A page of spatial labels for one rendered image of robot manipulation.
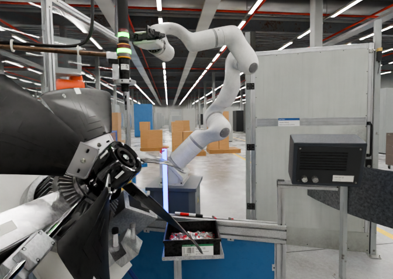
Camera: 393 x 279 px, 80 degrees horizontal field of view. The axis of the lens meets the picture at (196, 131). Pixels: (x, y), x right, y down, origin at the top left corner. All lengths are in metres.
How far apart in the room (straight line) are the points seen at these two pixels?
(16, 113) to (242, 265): 1.06
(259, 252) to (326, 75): 1.87
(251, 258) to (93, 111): 0.93
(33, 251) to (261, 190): 2.27
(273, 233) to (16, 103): 1.02
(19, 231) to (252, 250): 0.91
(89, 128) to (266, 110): 1.96
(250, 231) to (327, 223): 1.72
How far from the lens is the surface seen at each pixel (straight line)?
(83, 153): 0.70
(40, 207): 0.69
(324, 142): 1.05
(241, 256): 1.24
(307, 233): 2.81
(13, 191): 0.85
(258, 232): 1.17
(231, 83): 1.34
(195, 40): 1.18
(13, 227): 0.64
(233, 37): 1.25
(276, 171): 2.57
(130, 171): 0.68
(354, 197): 2.27
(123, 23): 0.86
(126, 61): 0.82
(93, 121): 0.84
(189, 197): 1.42
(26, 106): 0.66
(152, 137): 10.11
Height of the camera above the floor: 1.33
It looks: 3 degrees down
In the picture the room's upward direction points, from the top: 1 degrees counter-clockwise
